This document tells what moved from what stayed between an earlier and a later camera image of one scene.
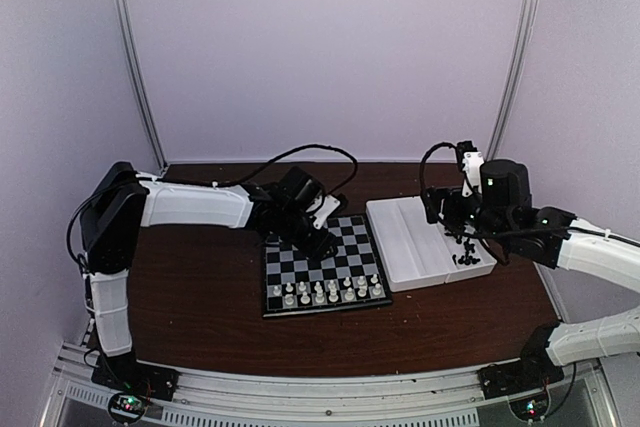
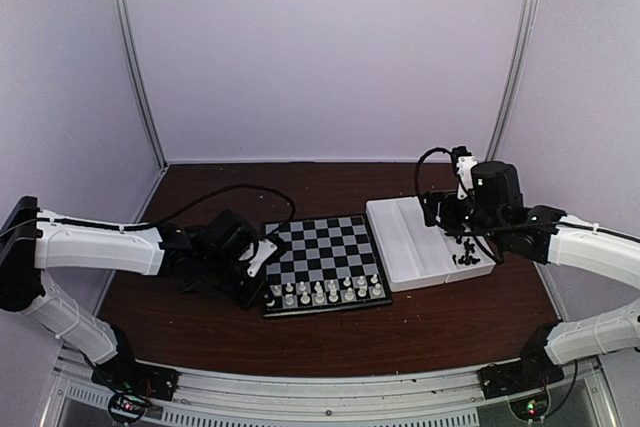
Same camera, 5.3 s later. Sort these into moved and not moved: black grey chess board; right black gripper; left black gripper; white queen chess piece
Moved: left black gripper
Not moved: black grey chess board; right black gripper; white queen chess piece
